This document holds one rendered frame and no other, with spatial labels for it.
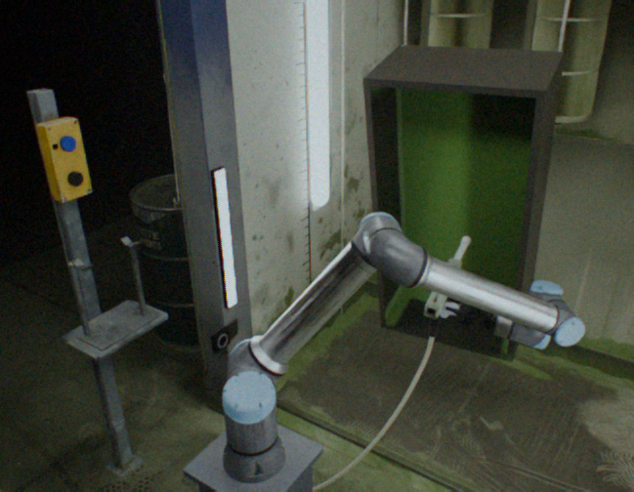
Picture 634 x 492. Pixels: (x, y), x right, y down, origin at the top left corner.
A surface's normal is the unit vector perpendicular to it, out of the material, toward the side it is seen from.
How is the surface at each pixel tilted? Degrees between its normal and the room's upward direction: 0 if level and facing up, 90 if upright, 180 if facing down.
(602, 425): 0
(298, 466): 0
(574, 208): 57
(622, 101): 90
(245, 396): 5
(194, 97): 90
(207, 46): 90
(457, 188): 102
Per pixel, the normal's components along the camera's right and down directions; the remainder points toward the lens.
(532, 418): -0.02, -0.90
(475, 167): -0.46, 0.57
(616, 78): -0.56, 0.37
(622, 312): -0.48, -0.18
